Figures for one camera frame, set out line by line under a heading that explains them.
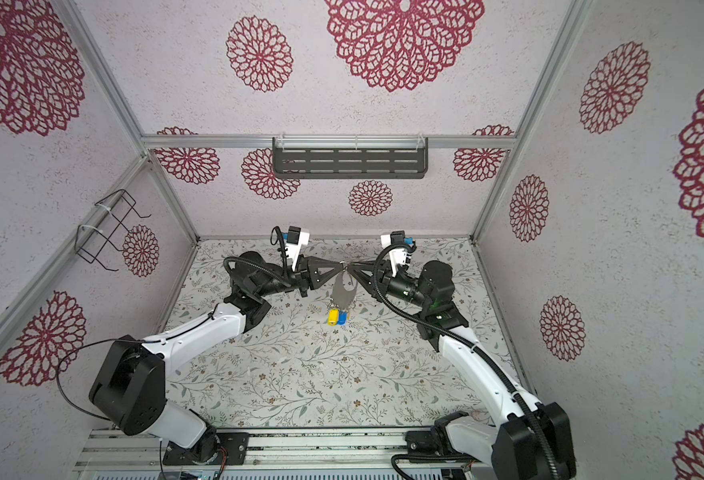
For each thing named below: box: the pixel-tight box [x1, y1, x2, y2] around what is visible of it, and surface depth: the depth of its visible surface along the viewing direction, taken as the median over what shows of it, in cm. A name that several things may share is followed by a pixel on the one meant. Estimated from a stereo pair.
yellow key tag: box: [328, 309, 339, 326], surface depth 71 cm
